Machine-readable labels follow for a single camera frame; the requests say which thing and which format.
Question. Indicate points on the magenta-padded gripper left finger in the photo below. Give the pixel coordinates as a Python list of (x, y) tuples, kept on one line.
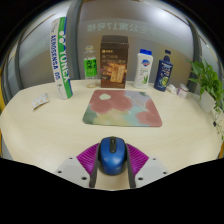
[(74, 169)]

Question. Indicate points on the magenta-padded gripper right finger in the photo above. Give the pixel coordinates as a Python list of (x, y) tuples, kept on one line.
[(150, 170)]

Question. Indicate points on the blue computer mouse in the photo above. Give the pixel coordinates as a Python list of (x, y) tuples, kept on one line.
[(112, 156)]

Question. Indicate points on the floral pastel mouse pad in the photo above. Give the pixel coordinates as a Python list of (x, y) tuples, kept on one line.
[(121, 108)]

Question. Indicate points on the small white tissue packet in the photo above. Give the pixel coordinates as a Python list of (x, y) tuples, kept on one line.
[(40, 101)]

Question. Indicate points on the small black object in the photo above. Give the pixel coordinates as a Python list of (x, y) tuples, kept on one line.
[(215, 124)]

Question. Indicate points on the crumpled white tissue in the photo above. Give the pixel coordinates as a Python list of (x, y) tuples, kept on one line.
[(171, 89)]

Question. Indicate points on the small white jar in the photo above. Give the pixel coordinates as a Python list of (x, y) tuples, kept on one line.
[(182, 91)]

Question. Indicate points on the dark blue pump bottle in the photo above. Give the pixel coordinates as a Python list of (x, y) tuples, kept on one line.
[(163, 73)]

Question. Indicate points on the white bottle blue cap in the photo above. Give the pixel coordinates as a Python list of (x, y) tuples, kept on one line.
[(143, 70)]

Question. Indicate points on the clear bottle green label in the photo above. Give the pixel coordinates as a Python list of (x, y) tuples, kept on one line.
[(90, 66)]

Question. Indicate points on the green plant in white pot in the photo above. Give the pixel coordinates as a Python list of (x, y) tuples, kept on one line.
[(208, 83)]

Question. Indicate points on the white green shuttlecock tube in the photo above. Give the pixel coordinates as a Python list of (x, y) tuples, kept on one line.
[(61, 60)]

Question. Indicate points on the brown cracker box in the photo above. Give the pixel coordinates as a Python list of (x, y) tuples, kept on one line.
[(114, 63)]

